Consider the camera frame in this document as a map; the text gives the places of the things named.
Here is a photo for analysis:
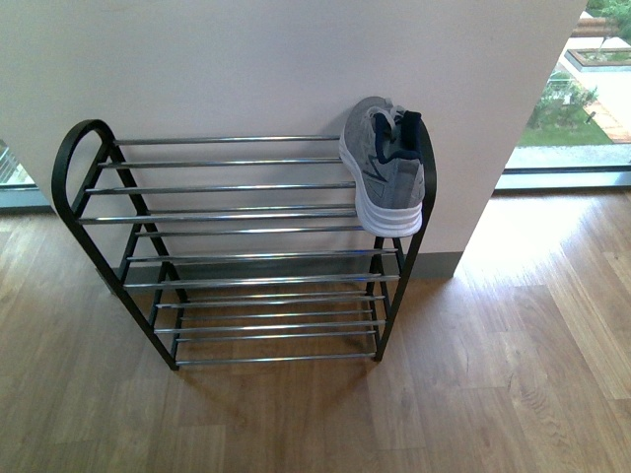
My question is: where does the black metal shoe rack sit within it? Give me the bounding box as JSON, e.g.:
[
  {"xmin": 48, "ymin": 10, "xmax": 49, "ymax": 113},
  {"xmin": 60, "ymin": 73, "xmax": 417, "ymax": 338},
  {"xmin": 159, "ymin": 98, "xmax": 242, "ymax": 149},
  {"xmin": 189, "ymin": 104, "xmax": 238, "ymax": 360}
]
[{"xmin": 51, "ymin": 119, "xmax": 425, "ymax": 370}]

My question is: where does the grey sneaker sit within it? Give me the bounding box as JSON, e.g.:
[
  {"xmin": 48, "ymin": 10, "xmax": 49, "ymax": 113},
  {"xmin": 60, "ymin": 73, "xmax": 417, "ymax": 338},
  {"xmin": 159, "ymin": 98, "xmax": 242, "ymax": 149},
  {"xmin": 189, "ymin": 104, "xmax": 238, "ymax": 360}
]
[{"xmin": 339, "ymin": 97, "xmax": 427, "ymax": 237}]

